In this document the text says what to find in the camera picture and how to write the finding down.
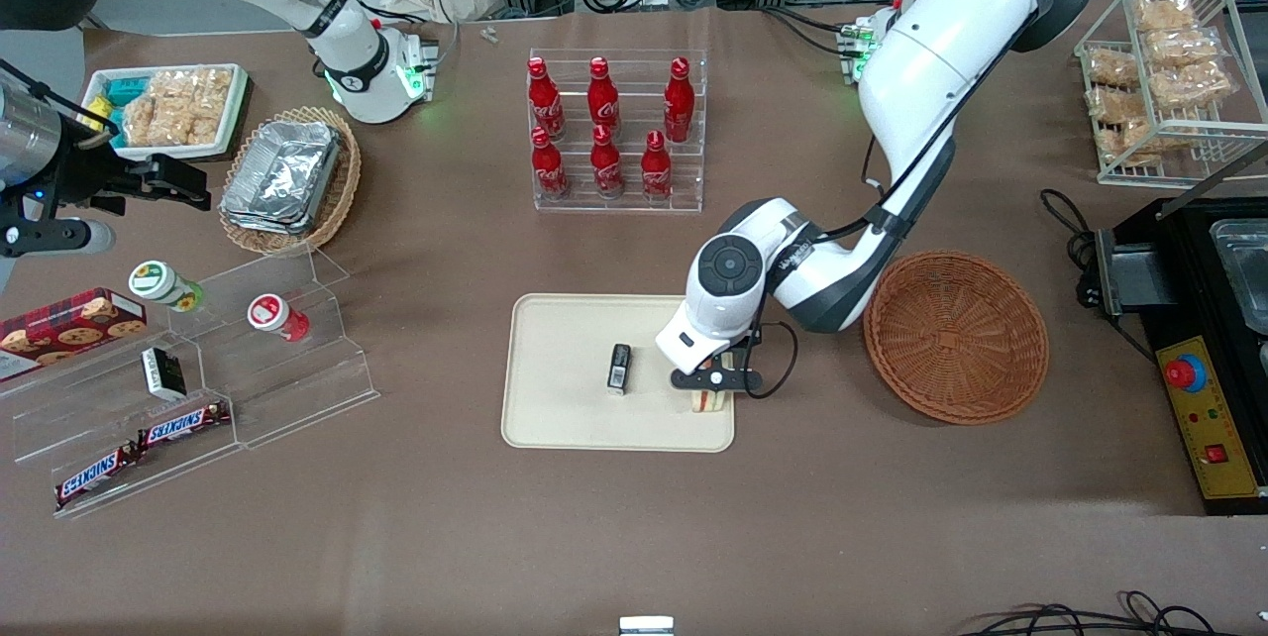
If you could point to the clear acrylic bottle rack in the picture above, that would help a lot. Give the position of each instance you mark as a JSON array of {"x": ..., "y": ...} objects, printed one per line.
[{"x": 624, "y": 204}]

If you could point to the yellow control panel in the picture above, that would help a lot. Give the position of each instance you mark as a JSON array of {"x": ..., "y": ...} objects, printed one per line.
[{"x": 1223, "y": 418}]

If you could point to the small white device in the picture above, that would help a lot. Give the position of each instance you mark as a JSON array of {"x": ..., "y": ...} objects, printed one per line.
[{"x": 646, "y": 627}]

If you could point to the red emergency stop button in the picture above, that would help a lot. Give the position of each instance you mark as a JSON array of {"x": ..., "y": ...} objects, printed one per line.
[{"x": 1182, "y": 373}]

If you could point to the aluminium foil tray stack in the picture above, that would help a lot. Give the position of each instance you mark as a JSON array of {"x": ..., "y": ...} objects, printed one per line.
[{"x": 282, "y": 175}]

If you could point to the red strawberry lidded cup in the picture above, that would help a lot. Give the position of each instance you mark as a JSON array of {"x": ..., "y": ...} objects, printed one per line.
[{"x": 269, "y": 311}]

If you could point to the stainless steel pan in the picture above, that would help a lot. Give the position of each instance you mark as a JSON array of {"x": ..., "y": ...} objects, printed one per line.
[{"x": 1248, "y": 269}]

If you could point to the Snickers chocolate bar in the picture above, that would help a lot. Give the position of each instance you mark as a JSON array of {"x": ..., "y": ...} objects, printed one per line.
[
  {"x": 94, "y": 477},
  {"x": 183, "y": 425}
]

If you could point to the small black snack box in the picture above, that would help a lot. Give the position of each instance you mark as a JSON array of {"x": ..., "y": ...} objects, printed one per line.
[{"x": 161, "y": 373}]

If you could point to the yellow snack packet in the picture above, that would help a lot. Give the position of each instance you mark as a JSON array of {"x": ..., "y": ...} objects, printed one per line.
[{"x": 95, "y": 113}]

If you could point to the red tartan cookie box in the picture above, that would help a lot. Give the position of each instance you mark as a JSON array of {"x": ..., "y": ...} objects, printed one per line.
[{"x": 69, "y": 329}]

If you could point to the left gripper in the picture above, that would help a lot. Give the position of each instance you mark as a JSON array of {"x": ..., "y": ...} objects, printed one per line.
[{"x": 739, "y": 356}]

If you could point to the cream plastic serving tray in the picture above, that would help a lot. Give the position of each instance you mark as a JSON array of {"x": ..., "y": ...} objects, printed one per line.
[{"x": 565, "y": 388}]

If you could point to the triangle sandwich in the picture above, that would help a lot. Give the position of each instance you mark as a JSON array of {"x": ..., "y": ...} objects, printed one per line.
[{"x": 711, "y": 402}]

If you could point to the wrapped rice cracker pack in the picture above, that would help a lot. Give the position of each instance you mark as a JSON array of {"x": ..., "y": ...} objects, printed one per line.
[
  {"x": 1184, "y": 49},
  {"x": 1164, "y": 14},
  {"x": 1111, "y": 68},
  {"x": 178, "y": 106},
  {"x": 144, "y": 118},
  {"x": 1139, "y": 139},
  {"x": 213, "y": 99},
  {"x": 1194, "y": 83},
  {"x": 1114, "y": 106}
]

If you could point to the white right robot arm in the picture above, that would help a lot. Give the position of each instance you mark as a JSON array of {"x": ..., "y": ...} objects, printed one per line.
[{"x": 347, "y": 61}]

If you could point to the clear acrylic stepped display stand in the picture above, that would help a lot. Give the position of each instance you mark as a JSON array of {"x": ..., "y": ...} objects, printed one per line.
[{"x": 297, "y": 388}]

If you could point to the green sunflower lidded cup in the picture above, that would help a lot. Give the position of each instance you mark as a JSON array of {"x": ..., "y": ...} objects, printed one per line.
[{"x": 158, "y": 281}]

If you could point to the round brown wicker basket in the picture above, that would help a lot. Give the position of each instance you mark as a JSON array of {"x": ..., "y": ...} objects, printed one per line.
[{"x": 956, "y": 339}]

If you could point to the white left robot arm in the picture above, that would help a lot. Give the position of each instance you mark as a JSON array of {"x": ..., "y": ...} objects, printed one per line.
[{"x": 921, "y": 71}]

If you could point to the dark left wrist camera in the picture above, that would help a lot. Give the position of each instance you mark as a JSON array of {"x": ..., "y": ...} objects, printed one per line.
[{"x": 715, "y": 379}]

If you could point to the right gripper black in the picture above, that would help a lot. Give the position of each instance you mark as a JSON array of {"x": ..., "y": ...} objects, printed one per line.
[{"x": 91, "y": 176}]

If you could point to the black countertop appliance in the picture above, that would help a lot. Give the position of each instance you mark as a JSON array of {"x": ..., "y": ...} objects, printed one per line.
[{"x": 1179, "y": 250}]

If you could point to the oval light wicker basket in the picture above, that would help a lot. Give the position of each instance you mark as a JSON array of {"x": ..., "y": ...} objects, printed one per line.
[{"x": 345, "y": 190}]

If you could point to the small black carton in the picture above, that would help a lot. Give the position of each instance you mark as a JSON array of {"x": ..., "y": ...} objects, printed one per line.
[{"x": 619, "y": 369}]

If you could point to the white metal bar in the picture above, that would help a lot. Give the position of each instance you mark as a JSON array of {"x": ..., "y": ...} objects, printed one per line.
[{"x": 1214, "y": 180}]

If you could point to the teal snack packet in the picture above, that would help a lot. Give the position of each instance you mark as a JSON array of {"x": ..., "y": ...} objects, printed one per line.
[{"x": 121, "y": 86}]

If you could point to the white rectangular snack container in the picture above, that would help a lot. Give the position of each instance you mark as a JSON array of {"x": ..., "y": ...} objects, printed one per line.
[{"x": 158, "y": 153}]

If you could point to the red Coca-Cola bottle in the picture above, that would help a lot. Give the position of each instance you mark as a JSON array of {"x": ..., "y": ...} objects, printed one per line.
[
  {"x": 602, "y": 99},
  {"x": 656, "y": 168},
  {"x": 679, "y": 101},
  {"x": 606, "y": 165},
  {"x": 548, "y": 168},
  {"x": 540, "y": 101}
]

